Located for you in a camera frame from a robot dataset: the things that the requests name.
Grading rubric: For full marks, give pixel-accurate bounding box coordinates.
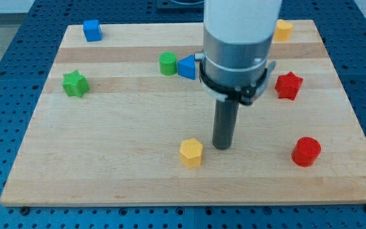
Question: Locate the black clamp ring with bracket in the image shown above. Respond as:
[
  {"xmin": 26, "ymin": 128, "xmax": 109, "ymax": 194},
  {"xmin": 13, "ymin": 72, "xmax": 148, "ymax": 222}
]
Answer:
[{"xmin": 198, "ymin": 60, "xmax": 277, "ymax": 107}]

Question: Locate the blue cube block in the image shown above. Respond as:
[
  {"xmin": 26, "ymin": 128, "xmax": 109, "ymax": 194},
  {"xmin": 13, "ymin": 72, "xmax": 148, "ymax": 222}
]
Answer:
[{"xmin": 83, "ymin": 19, "xmax": 102, "ymax": 42}]

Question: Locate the red cylinder block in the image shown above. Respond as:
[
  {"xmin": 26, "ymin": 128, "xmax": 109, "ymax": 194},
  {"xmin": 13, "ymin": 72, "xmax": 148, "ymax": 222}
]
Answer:
[{"xmin": 292, "ymin": 137, "xmax": 322, "ymax": 167}]

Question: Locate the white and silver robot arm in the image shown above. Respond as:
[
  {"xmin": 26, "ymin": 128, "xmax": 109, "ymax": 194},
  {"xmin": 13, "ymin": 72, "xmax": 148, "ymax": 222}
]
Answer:
[{"xmin": 201, "ymin": 0, "xmax": 282, "ymax": 88}]

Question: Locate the green cylinder block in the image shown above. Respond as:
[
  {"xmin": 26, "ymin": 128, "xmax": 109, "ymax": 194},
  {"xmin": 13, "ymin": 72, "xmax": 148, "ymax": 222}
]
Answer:
[{"xmin": 159, "ymin": 52, "xmax": 177, "ymax": 76}]

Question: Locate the wooden board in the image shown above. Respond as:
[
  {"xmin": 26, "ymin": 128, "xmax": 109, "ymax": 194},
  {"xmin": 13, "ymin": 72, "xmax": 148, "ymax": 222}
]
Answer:
[{"xmin": 0, "ymin": 20, "xmax": 366, "ymax": 207}]

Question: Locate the yellow heart block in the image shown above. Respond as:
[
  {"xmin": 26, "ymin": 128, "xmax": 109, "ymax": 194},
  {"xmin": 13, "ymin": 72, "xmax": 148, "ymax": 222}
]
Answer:
[{"xmin": 273, "ymin": 19, "xmax": 294, "ymax": 41}]

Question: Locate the yellow hexagon block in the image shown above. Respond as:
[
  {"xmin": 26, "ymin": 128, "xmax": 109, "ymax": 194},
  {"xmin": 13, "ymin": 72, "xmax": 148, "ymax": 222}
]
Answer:
[{"xmin": 179, "ymin": 138, "xmax": 203, "ymax": 168}]

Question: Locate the green star block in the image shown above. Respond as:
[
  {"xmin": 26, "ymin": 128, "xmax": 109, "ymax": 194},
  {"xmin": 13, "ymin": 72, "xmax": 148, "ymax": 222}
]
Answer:
[{"xmin": 62, "ymin": 70, "xmax": 90, "ymax": 97}]

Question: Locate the blue triangle block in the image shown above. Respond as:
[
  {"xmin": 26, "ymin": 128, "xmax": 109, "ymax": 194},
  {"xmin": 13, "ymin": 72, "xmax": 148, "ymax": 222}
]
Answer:
[{"xmin": 177, "ymin": 55, "xmax": 196, "ymax": 80}]

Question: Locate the red star block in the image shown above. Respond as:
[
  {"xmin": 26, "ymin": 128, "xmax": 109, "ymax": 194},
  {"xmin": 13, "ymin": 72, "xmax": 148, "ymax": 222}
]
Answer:
[{"xmin": 274, "ymin": 72, "xmax": 304, "ymax": 101}]

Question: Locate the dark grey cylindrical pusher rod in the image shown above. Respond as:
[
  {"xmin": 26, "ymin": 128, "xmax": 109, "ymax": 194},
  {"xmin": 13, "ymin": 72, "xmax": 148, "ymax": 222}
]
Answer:
[{"xmin": 212, "ymin": 101, "xmax": 239, "ymax": 149}]

